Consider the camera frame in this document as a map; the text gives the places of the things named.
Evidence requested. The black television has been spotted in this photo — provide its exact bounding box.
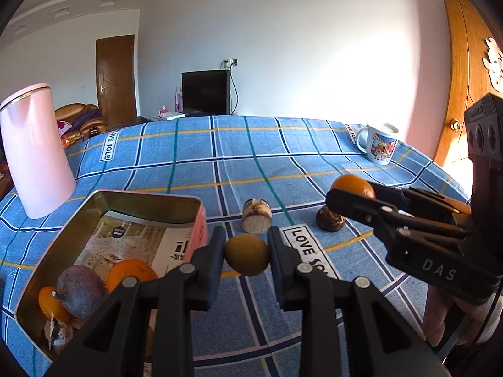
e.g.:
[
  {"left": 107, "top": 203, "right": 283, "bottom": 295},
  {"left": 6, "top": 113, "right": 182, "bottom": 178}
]
[{"left": 181, "top": 69, "right": 231, "bottom": 117}]

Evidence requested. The person's right hand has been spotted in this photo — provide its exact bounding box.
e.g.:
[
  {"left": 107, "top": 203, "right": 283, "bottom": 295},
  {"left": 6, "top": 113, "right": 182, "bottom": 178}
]
[{"left": 423, "top": 283, "right": 503, "bottom": 348}]

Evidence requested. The dark brown room door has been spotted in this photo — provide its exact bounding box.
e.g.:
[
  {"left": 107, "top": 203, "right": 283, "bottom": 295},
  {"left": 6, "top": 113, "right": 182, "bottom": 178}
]
[{"left": 95, "top": 34, "right": 139, "bottom": 128}]

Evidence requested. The white paper door decoration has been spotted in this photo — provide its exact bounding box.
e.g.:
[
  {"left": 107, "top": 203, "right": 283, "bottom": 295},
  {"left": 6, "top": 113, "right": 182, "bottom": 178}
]
[{"left": 483, "top": 37, "right": 503, "bottom": 95}]

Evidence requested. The low television stand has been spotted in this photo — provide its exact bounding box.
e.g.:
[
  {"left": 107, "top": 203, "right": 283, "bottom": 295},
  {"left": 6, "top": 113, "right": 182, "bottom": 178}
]
[{"left": 151, "top": 111, "right": 211, "bottom": 122}]

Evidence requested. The green-brown kiwi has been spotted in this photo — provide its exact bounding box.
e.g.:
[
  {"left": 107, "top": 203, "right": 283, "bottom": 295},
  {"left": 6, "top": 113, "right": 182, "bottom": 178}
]
[{"left": 225, "top": 234, "right": 271, "bottom": 276}]

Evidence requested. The brown leather armchair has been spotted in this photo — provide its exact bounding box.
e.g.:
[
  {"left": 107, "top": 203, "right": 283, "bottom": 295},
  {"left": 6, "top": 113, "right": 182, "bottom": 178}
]
[{"left": 54, "top": 103, "right": 109, "bottom": 144}]

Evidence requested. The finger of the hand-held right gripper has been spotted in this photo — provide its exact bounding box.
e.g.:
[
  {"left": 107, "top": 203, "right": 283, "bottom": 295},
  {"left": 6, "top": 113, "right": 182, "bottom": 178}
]
[
  {"left": 325, "top": 188, "right": 470, "bottom": 244},
  {"left": 371, "top": 183, "right": 472, "bottom": 216}
]

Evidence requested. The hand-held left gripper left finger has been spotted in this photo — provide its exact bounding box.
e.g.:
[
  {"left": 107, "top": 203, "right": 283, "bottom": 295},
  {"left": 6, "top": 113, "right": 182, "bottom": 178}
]
[{"left": 45, "top": 226, "right": 229, "bottom": 377}]

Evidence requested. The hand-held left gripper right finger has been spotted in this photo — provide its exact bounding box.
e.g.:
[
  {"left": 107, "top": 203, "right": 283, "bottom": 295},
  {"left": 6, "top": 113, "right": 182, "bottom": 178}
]
[{"left": 267, "top": 226, "right": 446, "bottom": 377}]

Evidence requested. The black power cable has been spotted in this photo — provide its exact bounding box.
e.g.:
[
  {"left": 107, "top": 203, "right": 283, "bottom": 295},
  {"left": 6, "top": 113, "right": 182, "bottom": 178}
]
[{"left": 230, "top": 67, "right": 240, "bottom": 116}]

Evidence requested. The blue plaid tablecloth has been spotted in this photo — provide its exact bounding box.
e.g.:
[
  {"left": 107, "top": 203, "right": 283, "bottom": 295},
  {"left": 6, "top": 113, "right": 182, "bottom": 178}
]
[{"left": 0, "top": 115, "right": 472, "bottom": 377}]

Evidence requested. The white printed mug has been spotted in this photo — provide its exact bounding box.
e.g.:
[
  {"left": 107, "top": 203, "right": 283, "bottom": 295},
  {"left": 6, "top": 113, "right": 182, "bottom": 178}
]
[{"left": 356, "top": 123, "right": 399, "bottom": 166}]

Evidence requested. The light wooden door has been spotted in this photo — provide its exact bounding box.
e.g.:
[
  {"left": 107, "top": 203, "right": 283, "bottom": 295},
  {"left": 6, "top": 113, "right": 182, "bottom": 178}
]
[{"left": 432, "top": 0, "right": 503, "bottom": 169}]

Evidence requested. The pink electric kettle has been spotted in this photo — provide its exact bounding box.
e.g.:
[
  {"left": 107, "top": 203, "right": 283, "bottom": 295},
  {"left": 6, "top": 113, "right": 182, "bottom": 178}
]
[{"left": 0, "top": 82, "right": 76, "bottom": 220}]

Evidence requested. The purple passion fruit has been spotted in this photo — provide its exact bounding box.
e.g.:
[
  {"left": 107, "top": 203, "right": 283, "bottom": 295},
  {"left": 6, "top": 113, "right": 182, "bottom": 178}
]
[{"left": 55, "top": 265, "right": 107, "bottom": 320}]

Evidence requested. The printed paper leaflet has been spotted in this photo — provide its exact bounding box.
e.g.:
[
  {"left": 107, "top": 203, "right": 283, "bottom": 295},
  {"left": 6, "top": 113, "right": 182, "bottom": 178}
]
[{"left": 75, "top": 210, "right": 197, "bottom": 279}]

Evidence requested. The pink metal tin box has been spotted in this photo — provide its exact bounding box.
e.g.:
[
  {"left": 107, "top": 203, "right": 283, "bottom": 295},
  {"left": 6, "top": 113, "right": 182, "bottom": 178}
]
[{"left": 16, "top": 189, "right": 207, "bottom": 362}]

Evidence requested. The orange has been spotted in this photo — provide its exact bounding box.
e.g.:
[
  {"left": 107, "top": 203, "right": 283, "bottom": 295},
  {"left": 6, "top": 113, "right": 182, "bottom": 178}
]
[
  {"left": 38, "top": 286, "right": 72, "bottom": 321},
  {"left": 331, "top": 174, "right": 376, "bottom": 201},
  {"left": 106, "top": 258, "right": 158, "bottom": 293}
]

